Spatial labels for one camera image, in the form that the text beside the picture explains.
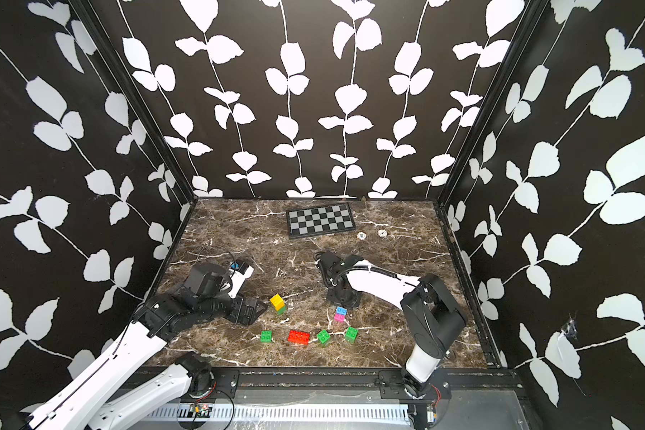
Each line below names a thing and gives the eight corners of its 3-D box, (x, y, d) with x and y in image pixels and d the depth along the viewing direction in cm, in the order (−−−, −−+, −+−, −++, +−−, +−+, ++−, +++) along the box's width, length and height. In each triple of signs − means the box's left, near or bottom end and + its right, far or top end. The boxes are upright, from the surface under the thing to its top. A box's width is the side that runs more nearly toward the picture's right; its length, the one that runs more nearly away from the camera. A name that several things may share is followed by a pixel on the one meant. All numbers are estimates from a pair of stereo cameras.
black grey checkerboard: (289, 240, 109) (288, 235, 106) (286, 216, 118) (285, 210, 115) (356, 231, 113) (356, 225, 110) (348, 207, 121) (349, 202, 119)
